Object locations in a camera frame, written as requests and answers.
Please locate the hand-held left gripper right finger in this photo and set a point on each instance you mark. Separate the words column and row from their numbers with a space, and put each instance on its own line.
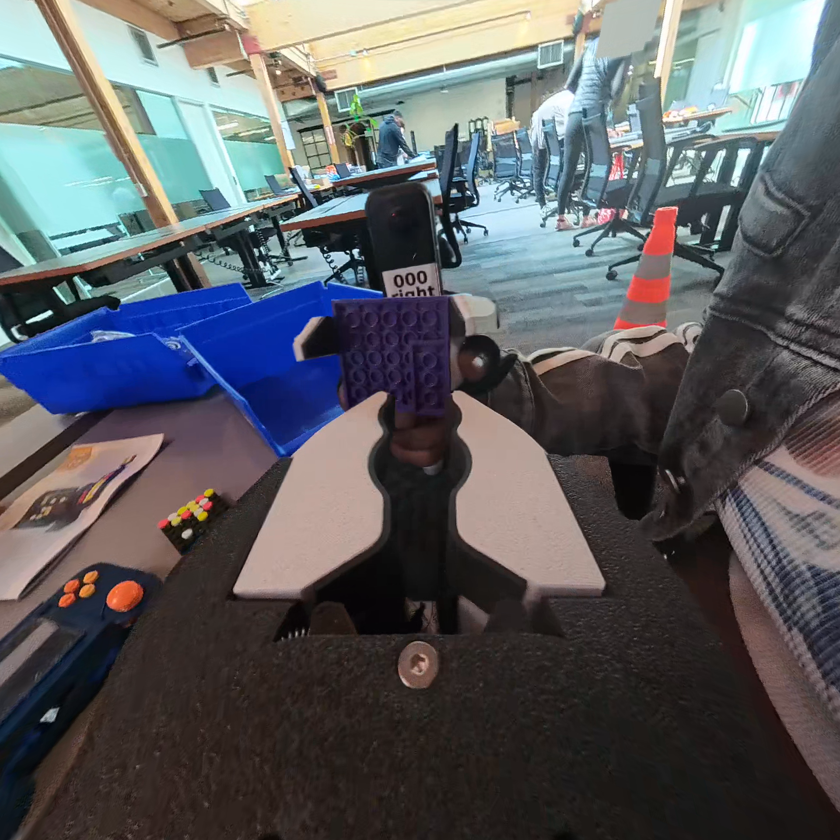
column 525, row 512

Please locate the group of black office chairs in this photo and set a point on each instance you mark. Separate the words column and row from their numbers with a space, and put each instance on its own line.
column 649, row 170

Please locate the blue plastic bin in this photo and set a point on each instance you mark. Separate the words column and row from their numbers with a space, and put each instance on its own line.
column 282, row 394
column 98, row 374

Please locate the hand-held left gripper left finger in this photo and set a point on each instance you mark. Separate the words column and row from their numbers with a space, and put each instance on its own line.
column 321, row 512

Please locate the wooden top desk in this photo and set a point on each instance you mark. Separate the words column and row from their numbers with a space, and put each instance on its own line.
column 328, row 213
column 722, row 140
column 131, row 239

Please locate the person's right hand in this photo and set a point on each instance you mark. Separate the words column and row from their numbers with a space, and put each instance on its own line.
column 423, row 439

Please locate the small purple brick plate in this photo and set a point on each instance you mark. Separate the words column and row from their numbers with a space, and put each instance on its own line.
column 430, row 374

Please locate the white instruction booklet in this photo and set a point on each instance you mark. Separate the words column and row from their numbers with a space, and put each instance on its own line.
column 65, row 505

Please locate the person's grey denim jacket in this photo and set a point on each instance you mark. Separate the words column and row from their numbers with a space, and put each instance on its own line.
column 774, row 262

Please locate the large purple brick plate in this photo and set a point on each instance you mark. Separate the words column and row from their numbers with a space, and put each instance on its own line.
column 380, row 341

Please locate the orange traffic cone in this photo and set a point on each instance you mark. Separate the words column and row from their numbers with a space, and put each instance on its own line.
column 649, row 275

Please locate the black plate with coloured studs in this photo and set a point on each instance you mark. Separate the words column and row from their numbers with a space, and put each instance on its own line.
column 190, row 522

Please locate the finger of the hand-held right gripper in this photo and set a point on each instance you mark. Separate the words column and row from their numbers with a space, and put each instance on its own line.
column 303, row 341
column 476, row 313

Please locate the person's printed white shirt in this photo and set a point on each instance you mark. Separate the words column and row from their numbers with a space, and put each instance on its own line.
column 787, row 558

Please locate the blue brick game console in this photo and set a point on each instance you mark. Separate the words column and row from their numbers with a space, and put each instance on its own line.
column 52, row 656

